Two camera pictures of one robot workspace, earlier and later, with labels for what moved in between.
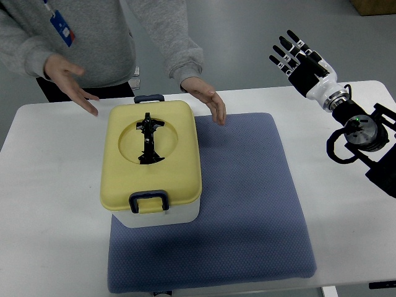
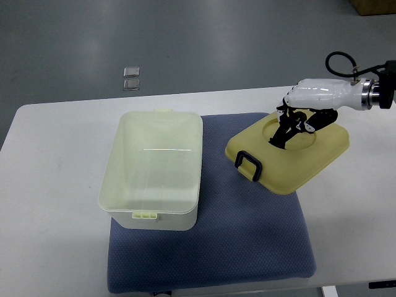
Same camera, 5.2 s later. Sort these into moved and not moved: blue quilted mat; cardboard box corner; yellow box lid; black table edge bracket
Moved: yellow box lid
Not moved: cardboard box corner; blue quilted mat; black table edge bracket
